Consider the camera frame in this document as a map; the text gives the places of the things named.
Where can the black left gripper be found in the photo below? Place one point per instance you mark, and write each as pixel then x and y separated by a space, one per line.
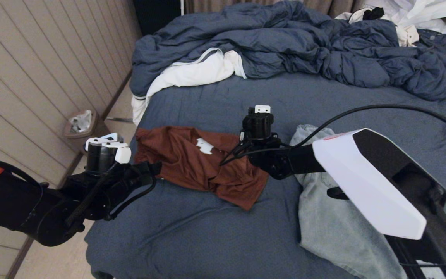
pixel 118 186

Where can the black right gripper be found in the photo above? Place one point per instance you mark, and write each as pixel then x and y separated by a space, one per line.
pixel 269 157

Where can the rust brown shorts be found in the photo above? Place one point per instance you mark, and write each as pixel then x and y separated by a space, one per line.
pixel 184 162

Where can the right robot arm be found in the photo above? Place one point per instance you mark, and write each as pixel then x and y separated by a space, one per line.
pixel 362 182

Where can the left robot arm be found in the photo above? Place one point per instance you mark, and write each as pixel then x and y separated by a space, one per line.
pixel 10 205

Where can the blue bed sheet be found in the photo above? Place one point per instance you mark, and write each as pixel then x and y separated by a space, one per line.
pixel 246 97

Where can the brown trash bin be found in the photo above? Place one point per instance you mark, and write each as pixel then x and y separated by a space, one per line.
pixel 101 128

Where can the white plastic bin bag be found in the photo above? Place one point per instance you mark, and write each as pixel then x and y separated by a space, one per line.
pixel 81 121

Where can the light blue denim jeans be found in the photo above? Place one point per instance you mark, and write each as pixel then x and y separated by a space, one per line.
pixel 331 232

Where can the dark blue crumpled duvet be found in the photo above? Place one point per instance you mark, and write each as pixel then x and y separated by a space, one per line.
pixel 285 38

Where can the black cabinet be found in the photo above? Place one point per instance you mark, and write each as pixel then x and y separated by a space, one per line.
pixel 157 14

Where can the beige curtain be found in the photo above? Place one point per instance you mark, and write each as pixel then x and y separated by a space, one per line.
pixel 335 7

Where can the white vertical pole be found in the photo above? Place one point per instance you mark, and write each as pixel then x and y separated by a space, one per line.
pixel 182 7

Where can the small black garment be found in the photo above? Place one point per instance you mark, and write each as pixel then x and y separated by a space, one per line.
pixel 373 14

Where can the cream jacket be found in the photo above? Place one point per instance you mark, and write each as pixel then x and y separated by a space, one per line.
pixel 407 37

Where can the white shirt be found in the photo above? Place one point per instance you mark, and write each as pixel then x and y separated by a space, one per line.
pixel 416 11

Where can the dark denim garment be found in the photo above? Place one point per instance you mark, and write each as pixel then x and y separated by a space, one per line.
pixel 441 40

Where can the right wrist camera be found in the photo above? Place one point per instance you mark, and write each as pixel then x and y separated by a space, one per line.
pixel 258 124

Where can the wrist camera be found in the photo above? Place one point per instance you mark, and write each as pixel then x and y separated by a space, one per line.
pixel 258 124
pixel 103 155

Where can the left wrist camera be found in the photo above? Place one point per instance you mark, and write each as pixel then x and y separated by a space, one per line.
pixel 103 155

